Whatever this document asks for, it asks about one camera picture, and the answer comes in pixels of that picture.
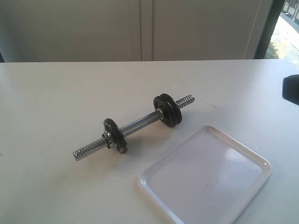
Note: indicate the chrome dumbbell bar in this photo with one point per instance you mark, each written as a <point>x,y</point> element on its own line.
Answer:
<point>130,128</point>

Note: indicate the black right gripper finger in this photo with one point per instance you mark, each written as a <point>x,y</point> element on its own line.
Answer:
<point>290,90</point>

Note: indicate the black far-end weight plate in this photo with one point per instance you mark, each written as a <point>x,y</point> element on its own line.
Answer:
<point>118,136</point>

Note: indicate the dark window frame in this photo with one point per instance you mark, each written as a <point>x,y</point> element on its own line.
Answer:
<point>268,29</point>

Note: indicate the chrome spin collar nut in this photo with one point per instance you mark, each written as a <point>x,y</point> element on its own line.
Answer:
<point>108,137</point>

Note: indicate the white plastic tray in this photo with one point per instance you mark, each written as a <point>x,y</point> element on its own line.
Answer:
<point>209,178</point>

